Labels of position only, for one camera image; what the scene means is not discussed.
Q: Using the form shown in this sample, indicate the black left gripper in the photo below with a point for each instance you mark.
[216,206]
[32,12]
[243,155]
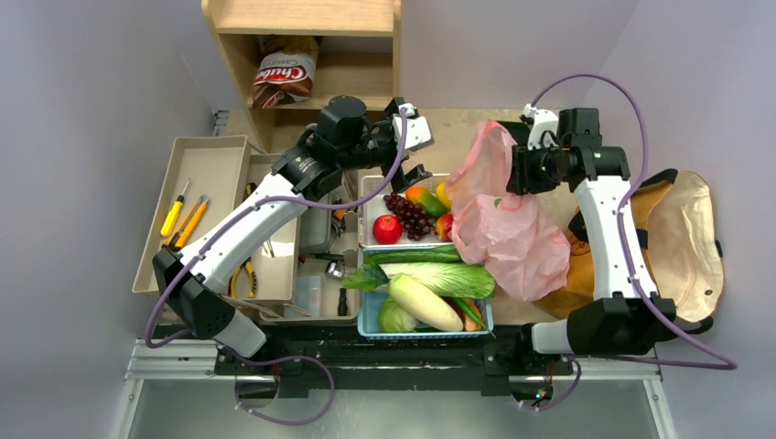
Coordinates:
[384,126]

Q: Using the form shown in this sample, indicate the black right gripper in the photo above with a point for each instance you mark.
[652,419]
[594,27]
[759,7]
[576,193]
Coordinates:
[520,167]

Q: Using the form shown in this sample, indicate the pink plastic grocery bag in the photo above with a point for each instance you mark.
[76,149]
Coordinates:
[512,236]

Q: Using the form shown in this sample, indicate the dark purple grapes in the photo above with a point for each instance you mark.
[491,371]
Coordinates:
[416,223]

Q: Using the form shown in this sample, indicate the red yellow apple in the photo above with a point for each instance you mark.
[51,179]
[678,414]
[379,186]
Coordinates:
[443,227]

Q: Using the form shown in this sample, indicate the green cucumber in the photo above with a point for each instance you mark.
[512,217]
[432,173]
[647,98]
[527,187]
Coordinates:
[443,254]

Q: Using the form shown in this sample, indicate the green napa cabbage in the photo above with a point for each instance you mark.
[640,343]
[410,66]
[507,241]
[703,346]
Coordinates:
[446,278]

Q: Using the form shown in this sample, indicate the brown Trader Joe's bag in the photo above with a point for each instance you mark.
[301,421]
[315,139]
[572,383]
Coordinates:
[674,219]

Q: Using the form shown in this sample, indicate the white daikon radish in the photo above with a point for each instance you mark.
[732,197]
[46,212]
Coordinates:
[420,302]

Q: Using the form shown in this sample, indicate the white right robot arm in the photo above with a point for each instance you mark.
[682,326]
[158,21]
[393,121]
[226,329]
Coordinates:
[627,314]

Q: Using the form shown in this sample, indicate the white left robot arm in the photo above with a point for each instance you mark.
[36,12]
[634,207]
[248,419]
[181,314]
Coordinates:
[343,139]

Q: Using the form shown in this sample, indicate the black tray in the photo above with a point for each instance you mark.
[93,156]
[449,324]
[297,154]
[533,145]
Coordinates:
[519,131]

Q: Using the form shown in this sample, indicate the wooden shelf unit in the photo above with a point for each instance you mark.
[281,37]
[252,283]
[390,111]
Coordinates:
[358,54]

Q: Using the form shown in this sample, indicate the yellow lemon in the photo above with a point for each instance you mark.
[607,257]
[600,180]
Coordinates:
[442,196]

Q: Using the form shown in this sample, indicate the orange green mango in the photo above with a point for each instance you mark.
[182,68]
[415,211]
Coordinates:
[428,202]

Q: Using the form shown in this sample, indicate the Chubs snack bag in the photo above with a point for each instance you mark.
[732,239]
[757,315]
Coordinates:
[287,70]

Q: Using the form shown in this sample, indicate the grey plastic case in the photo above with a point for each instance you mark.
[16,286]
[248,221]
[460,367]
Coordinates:
[315,231]

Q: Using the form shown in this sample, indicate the green leafy vegetable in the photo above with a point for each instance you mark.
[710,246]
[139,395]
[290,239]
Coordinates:
[368,277]

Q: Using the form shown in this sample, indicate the long green bean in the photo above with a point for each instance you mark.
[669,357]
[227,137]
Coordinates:
[471,310]

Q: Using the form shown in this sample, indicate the beige toolbox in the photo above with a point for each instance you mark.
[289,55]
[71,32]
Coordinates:
[277,265]

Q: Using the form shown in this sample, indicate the blue perforated basket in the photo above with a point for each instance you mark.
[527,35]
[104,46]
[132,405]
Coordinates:
[371,302]

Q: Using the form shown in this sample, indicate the clear small parts box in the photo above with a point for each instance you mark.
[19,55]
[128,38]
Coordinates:
[308,294]

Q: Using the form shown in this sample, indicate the small black screwdriver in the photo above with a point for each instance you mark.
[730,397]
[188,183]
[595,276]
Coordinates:
[343,307]

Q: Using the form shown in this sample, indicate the beige toolbox tray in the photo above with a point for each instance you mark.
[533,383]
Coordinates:
[218,167]

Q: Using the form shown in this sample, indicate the orange utility knife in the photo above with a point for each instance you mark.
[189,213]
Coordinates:
[181,237]

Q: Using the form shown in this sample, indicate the yellow screwdriver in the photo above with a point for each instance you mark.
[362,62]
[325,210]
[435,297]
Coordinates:
[174,211]

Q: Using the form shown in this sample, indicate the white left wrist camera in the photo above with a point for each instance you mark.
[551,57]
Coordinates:
[415,129]

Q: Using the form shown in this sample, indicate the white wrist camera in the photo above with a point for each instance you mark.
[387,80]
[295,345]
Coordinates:
[415,129]
[543,126]

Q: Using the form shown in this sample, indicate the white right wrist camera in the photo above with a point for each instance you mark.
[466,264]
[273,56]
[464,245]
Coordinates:
[543,126]

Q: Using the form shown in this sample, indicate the yellow handled pliers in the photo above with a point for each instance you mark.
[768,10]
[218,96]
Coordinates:
[244,281]

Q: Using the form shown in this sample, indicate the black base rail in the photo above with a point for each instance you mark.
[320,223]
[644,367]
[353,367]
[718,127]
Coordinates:
[301,359]

